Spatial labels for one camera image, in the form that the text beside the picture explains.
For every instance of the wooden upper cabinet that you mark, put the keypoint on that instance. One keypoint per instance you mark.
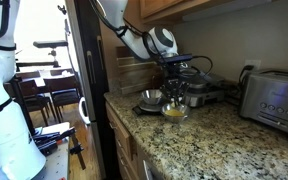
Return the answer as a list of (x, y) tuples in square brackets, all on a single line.
[(157, 6)]

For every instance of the small stainless steel bowl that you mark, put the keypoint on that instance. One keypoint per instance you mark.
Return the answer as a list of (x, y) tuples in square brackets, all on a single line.
[(150, 96), (175, 119)]

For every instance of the white perforated robot table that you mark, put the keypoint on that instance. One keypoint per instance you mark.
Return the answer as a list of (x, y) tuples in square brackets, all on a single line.
[(55, 163)]

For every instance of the dark inlaid wooden cutting board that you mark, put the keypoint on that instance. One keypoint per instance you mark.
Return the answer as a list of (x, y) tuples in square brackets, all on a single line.
[(134, 75)]

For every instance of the black tools pile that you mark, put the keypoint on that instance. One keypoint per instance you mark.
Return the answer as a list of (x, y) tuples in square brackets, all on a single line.
[(47, 146)]

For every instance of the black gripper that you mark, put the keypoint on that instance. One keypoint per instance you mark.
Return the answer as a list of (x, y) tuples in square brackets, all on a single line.
[(175, 72)]

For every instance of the stainless steel contact grill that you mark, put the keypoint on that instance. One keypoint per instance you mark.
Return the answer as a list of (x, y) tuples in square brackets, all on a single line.
[(204, 93)]

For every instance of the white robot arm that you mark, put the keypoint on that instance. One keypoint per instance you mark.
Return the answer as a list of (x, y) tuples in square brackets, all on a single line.
[(4, 133)]

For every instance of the white wall outlet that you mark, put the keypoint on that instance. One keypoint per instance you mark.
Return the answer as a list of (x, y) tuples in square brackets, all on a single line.
[(255, 63)]

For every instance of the wooden dining table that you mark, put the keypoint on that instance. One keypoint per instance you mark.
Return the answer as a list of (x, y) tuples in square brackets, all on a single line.
[(55, 74)]

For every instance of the black digital kitchen scale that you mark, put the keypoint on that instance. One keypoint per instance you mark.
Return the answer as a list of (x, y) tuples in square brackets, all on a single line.
[(140, 110)]

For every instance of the stainless steel toaster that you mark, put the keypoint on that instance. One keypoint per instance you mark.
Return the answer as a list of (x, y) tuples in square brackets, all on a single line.
[(277, 100)]

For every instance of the dark wooden dining chair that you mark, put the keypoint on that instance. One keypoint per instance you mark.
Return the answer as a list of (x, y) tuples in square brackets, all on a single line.
[(30, 91), (62, 88)]

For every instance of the black camera on stand arm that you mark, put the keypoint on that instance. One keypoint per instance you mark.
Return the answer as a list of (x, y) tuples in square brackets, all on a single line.
[(50, 44)]

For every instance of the yellow grain contents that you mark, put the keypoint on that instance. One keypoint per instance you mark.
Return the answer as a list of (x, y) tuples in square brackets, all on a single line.
[(174, 113)]

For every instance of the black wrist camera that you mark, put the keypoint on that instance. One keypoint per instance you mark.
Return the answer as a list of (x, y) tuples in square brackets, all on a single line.
[(177, 58)]

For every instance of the black clamp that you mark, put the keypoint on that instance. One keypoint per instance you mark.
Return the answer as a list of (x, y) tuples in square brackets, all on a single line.
[(79, 150)]

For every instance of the stainless steel dishwasher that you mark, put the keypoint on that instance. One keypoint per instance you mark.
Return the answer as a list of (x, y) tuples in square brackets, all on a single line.
[(147, 171)]

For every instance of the black power plug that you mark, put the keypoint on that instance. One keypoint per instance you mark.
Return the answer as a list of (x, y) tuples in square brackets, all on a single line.
[(247, 68)]

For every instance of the wooden drawer cabinet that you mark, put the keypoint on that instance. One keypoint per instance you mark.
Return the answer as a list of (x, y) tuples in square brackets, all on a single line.
[(120, 133)]

